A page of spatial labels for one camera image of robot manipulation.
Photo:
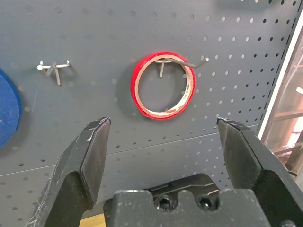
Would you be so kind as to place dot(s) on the white slotted upright post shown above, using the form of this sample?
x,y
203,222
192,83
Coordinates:
x,y
283,71

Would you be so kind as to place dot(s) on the red tape roll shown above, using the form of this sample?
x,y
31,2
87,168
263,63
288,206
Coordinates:
x,y
134,82

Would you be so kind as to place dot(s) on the dark grey pegboard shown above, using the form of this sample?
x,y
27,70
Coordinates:
x,y
71,35

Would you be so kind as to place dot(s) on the blue tape roll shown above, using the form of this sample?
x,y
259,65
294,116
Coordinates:
x,y
9,106

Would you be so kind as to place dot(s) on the brown wooden frame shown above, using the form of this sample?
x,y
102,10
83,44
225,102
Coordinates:
x,y
291,116

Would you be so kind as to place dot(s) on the silver single peg hook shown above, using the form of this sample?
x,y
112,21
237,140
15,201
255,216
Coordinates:
x,y
58,76
180,63

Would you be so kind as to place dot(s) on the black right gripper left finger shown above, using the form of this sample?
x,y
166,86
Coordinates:
x,y
71,189

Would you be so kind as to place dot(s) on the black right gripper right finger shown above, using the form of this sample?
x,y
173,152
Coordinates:
x,y
272,184

